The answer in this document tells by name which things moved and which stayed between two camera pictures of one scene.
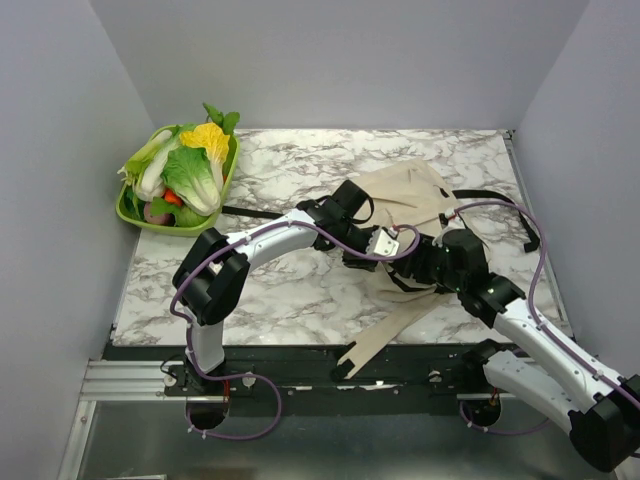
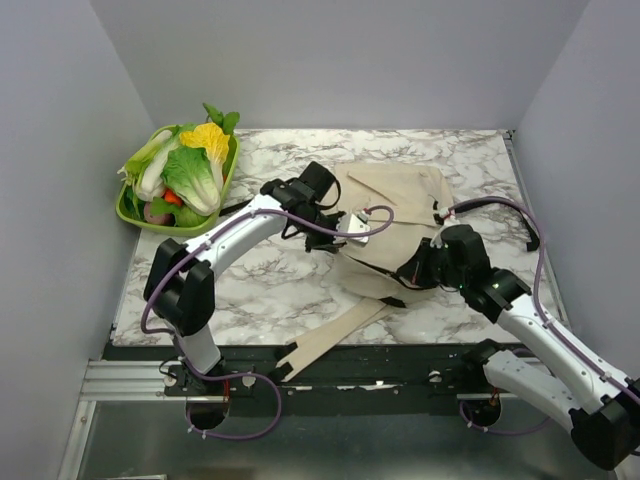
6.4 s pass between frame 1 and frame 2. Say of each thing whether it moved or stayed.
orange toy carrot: stayed
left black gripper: moved
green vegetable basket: stayed
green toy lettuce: stayed
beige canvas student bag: moved
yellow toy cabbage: stayed
